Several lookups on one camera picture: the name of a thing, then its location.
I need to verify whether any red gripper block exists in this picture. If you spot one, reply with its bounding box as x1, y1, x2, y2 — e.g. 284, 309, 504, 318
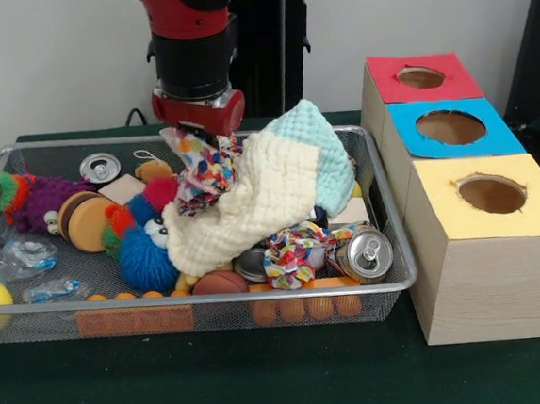
150, 81, 251, 160

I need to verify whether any cream waffle cloth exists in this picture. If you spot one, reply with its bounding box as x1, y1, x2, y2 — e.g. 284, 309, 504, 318
155, 126, 330, 281

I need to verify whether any mint green waffle cloth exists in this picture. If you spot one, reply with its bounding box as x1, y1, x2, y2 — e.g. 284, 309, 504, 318
263, 94, 360, 221

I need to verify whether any crushed clear plastic bottle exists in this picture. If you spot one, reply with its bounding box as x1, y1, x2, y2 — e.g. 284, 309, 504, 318
0, 232, 63, 283
20, 276, 90, 306

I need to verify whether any shallow silver mesh bin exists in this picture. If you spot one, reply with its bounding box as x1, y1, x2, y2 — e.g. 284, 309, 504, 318
0, 109, 423, 355

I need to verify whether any wooden box with three holes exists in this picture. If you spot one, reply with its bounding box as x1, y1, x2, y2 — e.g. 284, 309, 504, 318
355, 41, 540, 352

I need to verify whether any blue spiky rubber ball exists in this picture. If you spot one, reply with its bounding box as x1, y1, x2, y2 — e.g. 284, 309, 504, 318
113, 214, 182, 297

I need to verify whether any tan brown toy burger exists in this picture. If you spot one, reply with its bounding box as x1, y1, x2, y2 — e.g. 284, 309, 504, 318
56, 187, 122, 257

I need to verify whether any purple spiky ball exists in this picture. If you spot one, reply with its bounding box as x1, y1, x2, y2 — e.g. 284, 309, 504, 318
10, 172, 96, 237

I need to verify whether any crushed metal can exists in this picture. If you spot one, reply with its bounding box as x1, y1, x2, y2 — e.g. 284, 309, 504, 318
333, 223, 396, 287

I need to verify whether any black stand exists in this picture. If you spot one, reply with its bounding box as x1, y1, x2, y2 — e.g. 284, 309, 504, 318
493, 0, 540, 121

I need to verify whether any thin black cable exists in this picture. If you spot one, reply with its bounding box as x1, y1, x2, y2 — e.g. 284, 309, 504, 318
123, 107, 147, 128

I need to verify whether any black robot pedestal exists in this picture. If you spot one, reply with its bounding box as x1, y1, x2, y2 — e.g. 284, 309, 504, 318
140, 0, 341, 127

